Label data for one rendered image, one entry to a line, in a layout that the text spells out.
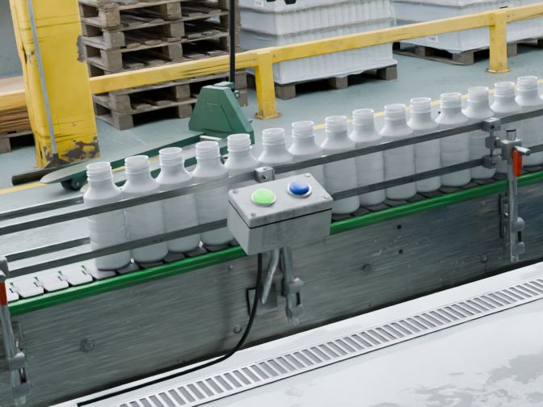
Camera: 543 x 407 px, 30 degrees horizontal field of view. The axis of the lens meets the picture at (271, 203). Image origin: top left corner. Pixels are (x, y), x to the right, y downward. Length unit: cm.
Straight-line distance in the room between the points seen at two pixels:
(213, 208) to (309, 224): 19
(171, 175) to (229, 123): 457
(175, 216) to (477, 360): 197
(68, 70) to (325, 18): 234
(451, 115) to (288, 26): 579
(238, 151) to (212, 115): 462
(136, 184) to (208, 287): 21
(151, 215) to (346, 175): 35
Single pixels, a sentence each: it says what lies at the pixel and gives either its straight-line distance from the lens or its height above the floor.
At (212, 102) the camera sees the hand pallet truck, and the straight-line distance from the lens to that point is 624.
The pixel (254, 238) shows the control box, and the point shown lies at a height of 106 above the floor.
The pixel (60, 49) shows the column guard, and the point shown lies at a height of 74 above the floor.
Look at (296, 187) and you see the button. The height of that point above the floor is 112.
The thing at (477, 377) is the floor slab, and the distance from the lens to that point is 333.
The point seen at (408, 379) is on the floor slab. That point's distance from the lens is 333.
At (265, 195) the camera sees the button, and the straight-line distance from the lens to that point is 149.
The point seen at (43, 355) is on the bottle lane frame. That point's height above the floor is 91.
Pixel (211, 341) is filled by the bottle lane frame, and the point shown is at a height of 85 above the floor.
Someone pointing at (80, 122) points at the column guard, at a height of 29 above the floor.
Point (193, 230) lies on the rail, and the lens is 162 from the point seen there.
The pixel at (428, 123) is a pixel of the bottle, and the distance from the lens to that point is 181.
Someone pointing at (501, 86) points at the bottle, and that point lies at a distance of 190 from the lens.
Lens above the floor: 155
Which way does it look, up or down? 17 degrees down
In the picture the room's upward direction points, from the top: 5 degrees counter-clockwise
